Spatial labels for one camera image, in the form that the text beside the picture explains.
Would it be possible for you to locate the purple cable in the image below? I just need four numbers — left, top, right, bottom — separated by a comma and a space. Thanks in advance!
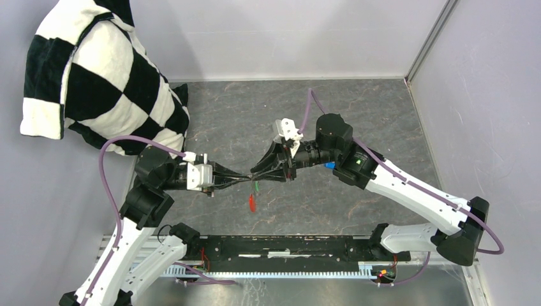
297, 87, 505, 288
80, 135, 239, 306

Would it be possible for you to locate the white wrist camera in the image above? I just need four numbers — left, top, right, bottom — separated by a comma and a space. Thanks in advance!
272, 118, 304, 143
183, 152, 213, 191

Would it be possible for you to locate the metal key holder red handle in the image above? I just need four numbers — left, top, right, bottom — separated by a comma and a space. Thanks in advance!
248, 178, 259, 213

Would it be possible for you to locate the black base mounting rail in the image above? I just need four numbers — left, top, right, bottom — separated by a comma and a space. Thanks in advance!
181, 235, 411, 273

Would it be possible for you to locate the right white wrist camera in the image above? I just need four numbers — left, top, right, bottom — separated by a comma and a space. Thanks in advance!
272, 118, 304, 143

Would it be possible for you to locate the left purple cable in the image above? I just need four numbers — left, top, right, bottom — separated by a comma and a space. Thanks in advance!
80, 135, 239, 306

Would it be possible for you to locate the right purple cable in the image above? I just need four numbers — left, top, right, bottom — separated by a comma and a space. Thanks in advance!
297, 87, 505, 288

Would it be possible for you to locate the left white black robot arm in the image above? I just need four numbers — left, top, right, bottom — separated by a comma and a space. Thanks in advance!
59, 145, 250, 305

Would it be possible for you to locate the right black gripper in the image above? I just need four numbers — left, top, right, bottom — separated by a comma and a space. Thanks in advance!
251, 140, 338, 184

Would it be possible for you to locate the black white checkered cloth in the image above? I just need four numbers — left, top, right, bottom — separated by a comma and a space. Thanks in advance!
20, 1, 189, 156

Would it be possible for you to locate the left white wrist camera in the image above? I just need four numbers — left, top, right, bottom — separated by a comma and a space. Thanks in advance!
183, 152, 213, 191

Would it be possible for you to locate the key with blue tag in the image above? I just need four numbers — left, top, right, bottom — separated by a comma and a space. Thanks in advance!
324, 162, 336, 169

